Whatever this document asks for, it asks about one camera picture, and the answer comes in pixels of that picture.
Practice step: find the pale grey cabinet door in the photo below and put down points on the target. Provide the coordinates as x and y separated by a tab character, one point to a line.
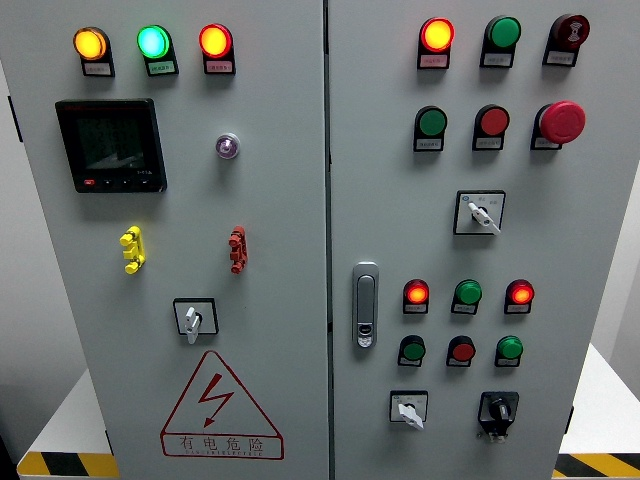
390	200
280	225

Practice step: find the silver door lock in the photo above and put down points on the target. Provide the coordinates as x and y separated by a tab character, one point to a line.
365	300

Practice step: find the small red round lamp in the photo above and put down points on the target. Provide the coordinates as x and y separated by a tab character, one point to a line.
520	293
416	292

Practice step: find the small black label plate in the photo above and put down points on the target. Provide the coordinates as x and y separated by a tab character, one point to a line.
457	363
97	68
496	59
429	144
560	58
462	309
162	67
433	60
506	362
409	362
415	308
516	308
544	142
487	143
219	66

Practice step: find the small white round lamp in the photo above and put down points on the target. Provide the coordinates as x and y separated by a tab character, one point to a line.
227	146

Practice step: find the small green push button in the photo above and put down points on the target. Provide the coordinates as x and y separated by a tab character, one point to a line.
509	347
413	350

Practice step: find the small green round lamp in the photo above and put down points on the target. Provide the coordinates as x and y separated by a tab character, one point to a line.
468	291

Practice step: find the large green push button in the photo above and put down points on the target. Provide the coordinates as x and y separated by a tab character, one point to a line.
432	121

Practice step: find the small red push button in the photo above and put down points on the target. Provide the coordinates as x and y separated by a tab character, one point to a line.
462	350

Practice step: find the large red push button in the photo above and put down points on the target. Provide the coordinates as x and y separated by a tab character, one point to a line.
494	121

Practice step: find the large red round lamp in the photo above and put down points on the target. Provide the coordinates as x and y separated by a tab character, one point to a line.
215	41
437	34

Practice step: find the red warning triangle sticker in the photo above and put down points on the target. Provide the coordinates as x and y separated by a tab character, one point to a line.
220	442

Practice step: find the black display meter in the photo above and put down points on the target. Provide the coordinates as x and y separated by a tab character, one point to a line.
110	145

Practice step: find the bright green round lamp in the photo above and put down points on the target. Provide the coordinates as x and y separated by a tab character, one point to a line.
153	42

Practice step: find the large red stop button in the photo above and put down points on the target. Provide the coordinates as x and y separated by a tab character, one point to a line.
562	122

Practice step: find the large dark green lamp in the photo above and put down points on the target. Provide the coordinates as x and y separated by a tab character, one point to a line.
504	32

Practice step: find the small black cabinet hinge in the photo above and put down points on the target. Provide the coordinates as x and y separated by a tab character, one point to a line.
109	442
570	420

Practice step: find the yellow round lamp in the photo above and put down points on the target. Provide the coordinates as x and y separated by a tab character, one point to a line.
90	43

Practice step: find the tall black cabinet hinge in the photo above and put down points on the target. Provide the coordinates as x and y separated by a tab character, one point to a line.
15	120

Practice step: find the dark red buzzer lamp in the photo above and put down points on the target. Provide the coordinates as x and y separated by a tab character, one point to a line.
572	29

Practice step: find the black yellow striped tape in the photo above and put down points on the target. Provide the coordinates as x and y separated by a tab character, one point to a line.
60	465
600	465

